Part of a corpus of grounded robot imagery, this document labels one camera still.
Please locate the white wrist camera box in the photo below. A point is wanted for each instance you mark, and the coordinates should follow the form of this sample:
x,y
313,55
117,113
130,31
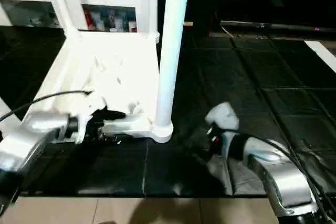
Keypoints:
x,y
220,116
90,107

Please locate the white plastic table top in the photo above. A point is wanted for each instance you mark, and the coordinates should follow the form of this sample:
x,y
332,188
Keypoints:
x,y
105,72

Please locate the black work mat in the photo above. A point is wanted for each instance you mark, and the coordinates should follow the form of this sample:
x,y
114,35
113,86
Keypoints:
x,y
157,171

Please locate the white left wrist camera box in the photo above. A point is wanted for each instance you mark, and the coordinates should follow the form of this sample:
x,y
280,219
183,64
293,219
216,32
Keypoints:
x,y
90,107

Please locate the dark low furniture silver edge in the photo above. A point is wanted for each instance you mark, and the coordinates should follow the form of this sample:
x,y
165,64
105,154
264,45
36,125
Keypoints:
x,y
278,26

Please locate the small yellow label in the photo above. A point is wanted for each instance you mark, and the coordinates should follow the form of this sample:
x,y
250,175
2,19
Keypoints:
x,y
188,23

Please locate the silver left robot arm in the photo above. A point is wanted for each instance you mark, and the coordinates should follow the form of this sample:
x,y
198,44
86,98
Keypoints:
x,y
26,140

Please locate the crumpled black plastic sheet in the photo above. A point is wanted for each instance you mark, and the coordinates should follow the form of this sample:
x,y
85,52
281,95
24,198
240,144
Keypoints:
x,y
273,103

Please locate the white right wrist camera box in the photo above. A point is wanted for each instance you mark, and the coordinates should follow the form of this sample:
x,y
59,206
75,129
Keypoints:
x,y
220,116

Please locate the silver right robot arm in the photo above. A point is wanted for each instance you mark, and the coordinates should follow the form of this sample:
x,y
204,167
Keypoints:
x,y
278,171

